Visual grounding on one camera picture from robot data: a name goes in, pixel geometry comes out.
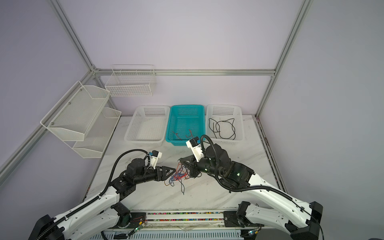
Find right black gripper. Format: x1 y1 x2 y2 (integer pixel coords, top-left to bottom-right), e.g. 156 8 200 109
177 153 222 178

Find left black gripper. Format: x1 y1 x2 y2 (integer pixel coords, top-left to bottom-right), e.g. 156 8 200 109
134 165 176 185

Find red blue black cables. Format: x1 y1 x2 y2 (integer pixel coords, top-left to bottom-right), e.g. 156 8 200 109
164 161 193 196

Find red brown cable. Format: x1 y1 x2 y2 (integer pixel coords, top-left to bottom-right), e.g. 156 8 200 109
171 129 194 141

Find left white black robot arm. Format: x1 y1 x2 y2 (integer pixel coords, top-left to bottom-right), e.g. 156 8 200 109
29 151 176 240

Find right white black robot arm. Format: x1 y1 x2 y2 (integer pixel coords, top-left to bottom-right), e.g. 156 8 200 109
180 135 325 240

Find teal plastic basket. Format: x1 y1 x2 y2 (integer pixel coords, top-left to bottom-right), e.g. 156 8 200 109
165 105 206 146

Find left white plastic basket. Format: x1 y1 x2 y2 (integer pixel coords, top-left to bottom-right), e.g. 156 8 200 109
124 105 170 146

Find white plastic basket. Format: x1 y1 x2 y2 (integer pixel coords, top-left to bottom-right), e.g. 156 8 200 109
206 104 245 145
124 105 170 146

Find right white plastic basket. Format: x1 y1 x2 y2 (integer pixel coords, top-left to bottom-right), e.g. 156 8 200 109
206 104 245 145

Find upper white mesh shelf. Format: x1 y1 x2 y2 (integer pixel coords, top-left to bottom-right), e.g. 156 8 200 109
40 81 110 142

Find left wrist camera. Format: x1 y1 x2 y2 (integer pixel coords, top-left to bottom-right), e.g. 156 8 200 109
149 150 162 168

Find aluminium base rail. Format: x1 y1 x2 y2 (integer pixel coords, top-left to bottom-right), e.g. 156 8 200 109
59 207 313 240

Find white wire wall basket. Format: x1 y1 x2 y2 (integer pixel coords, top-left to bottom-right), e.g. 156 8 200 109
105 65 157 97

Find aluminium frame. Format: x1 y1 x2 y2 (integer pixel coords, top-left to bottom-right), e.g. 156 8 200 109
1 1 313 189

